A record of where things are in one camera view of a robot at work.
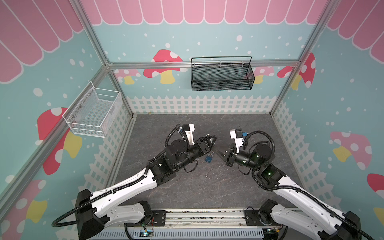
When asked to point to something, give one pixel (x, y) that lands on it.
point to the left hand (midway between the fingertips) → (215, 142)
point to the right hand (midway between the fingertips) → (212, 149)
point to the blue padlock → (209, 158)
